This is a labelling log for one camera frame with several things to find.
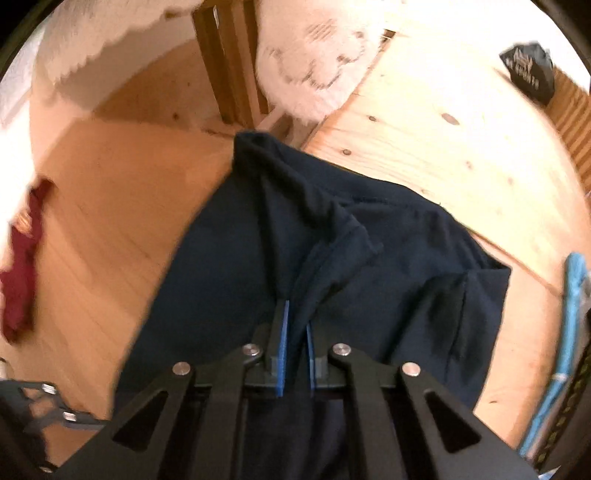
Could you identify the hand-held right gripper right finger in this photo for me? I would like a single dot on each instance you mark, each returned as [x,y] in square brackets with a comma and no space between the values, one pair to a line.
[310,360]

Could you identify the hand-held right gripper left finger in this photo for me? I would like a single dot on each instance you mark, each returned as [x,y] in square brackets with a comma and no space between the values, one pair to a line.
[282,350]

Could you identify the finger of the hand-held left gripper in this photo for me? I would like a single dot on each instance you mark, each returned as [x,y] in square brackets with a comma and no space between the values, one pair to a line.
[83,422]

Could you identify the navy blue t-shirt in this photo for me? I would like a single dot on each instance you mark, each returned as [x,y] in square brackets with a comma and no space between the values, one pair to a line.
[369,258]

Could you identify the maroon shirt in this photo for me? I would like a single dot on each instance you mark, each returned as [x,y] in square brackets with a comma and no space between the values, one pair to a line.
[21,286]

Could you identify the light blue folded garment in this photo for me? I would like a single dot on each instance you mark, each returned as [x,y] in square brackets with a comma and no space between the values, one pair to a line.
[575,295]

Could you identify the wooden chair leg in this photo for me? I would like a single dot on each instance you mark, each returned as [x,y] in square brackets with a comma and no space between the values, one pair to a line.
[226,69]

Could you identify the white lace curtain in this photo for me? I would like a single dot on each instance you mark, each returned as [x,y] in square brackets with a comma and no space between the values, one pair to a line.
[314,60]
[101,32]

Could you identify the wooden slat railing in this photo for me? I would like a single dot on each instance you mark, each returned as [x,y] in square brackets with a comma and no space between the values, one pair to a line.
[572,120]

